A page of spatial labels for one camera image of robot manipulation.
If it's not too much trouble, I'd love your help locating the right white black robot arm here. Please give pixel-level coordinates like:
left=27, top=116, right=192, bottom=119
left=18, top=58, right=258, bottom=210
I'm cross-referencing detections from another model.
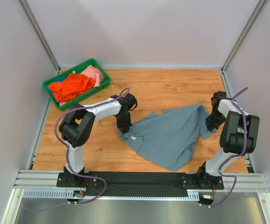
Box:
left=181, top=88, right=260, bottom=190

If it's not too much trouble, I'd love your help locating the right aluminium corner post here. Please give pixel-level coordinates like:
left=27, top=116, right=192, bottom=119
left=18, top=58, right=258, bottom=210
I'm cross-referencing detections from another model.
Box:
left=220, top=0, right=268, bottom=74

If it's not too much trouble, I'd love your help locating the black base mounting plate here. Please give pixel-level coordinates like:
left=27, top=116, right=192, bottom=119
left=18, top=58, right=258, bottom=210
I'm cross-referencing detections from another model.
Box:
left=56, top=171, right=225, bottom=197

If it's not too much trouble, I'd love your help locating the aluminium corner post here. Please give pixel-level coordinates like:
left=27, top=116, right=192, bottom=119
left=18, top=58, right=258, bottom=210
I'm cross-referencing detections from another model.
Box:
left=18, top=0, right=61, bottom=73
left=220, top=0, right=268, bottom=74

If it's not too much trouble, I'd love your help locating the green plastic bin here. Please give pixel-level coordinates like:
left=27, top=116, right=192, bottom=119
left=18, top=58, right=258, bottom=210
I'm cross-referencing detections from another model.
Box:
left=43, top=58, right=111, bottom=111

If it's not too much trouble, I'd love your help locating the pink t shirt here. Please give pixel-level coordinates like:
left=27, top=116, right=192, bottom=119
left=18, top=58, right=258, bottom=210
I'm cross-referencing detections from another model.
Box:
left=81, top=65, right=104, bottom=87

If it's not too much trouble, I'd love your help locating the grey-blue t shirt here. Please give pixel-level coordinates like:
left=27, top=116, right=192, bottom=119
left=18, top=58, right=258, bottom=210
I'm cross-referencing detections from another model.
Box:
left=118, top=104, right=212, bottom=171

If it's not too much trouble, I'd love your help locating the orange t shirt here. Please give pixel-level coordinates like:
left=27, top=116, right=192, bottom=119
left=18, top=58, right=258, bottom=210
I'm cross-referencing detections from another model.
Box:
left=49, top=73, right=95, bottom=103

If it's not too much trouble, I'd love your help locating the grey slotted cable duct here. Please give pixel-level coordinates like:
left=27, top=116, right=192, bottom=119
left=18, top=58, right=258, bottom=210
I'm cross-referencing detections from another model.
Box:
left=22, top=189, right=201, bottom=201

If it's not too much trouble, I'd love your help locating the left aluminium corner post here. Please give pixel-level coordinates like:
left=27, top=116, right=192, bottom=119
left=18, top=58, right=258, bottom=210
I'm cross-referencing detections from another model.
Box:
left=18, top=0, right=61, bottom=73

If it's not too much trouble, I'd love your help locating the aluminium frame rail front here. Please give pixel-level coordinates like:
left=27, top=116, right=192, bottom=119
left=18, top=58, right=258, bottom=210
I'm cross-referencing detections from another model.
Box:
left=2, top=168, right=270, bottom=224

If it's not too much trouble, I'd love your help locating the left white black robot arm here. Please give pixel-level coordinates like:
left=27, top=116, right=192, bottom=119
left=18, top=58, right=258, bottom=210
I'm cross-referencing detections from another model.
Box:
left=57, top=93, right=137, bottom=188

